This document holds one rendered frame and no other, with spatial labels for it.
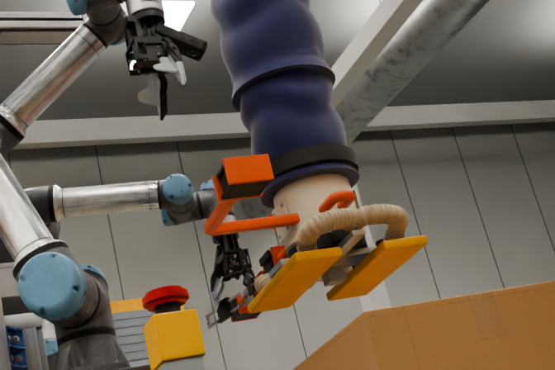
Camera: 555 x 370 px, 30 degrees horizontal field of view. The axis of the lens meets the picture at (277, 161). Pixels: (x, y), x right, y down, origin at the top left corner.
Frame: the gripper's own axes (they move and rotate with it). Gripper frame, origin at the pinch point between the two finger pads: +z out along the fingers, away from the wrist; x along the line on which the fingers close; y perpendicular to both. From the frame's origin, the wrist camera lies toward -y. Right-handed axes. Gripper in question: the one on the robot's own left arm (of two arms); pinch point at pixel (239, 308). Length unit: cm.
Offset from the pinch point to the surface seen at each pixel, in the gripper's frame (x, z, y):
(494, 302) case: 2, 35, 113
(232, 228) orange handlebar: -21, 1, 65
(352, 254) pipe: 4, 9, 64
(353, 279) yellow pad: 6, 13, 58
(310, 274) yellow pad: -7, 13, 67
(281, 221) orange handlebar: -10, 1, 65
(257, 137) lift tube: -10, -20, 63
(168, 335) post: -50, 32, 110
